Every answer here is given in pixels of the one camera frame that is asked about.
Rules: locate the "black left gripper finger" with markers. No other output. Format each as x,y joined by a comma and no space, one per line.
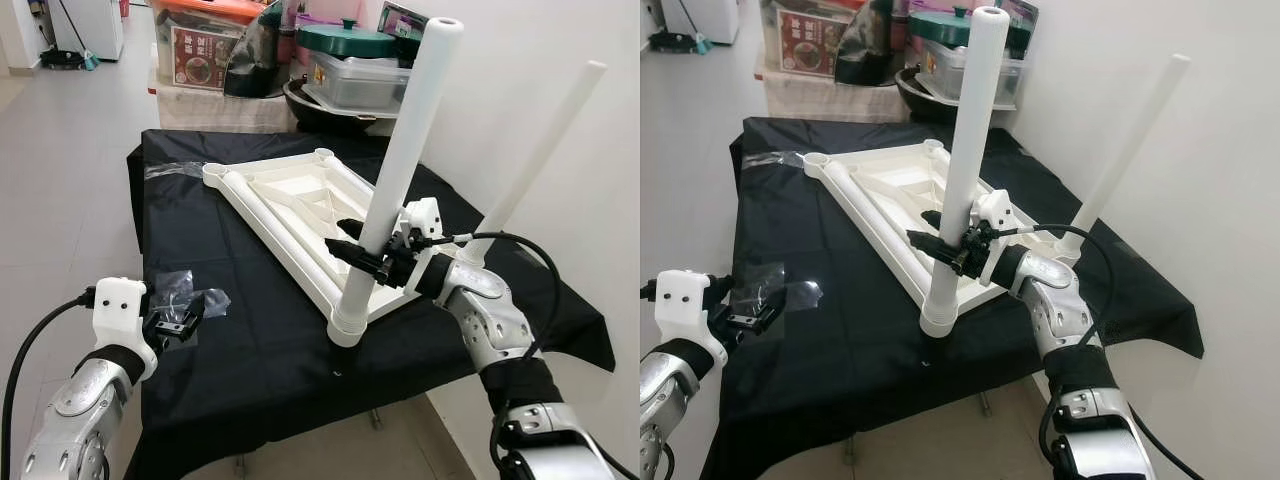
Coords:
762,322
724,288
185,328

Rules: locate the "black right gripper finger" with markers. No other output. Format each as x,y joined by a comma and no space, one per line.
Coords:
352,227
358,256
938,252
933,220

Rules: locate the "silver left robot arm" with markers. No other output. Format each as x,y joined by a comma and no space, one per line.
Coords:
80,420
665,410

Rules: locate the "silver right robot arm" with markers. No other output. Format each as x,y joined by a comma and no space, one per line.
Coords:
490,320
1065,310

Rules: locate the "white plastic table top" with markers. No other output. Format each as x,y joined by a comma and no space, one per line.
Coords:
300,185
890,175

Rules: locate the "black tablecloth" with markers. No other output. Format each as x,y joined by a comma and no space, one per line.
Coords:
280,380
860,380

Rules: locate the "black wok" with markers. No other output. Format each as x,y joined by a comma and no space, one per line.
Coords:
925,105
315,115

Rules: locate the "clear tape strip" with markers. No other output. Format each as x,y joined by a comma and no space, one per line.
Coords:
170,170
775,160

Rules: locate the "clear plastic container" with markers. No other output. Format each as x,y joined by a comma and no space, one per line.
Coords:
945,75
355,85

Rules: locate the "beige cloth covered bench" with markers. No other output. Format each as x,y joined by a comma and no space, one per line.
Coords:
215,112
820,100

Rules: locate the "black plastic bag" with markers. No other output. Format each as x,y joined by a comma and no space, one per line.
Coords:
865,55
255,65

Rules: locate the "green pot lid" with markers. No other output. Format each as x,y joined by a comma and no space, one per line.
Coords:
940,30
345,42

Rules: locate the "dark printed carton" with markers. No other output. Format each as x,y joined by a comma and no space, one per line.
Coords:
400,18
1022,12

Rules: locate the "orange lid storage box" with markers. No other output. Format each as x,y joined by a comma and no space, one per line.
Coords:
800,50
195,55

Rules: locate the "white appliance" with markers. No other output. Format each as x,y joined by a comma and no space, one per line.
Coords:
90,25
715,18

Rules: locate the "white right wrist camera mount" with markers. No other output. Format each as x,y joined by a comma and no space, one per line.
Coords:
998,205
422,215

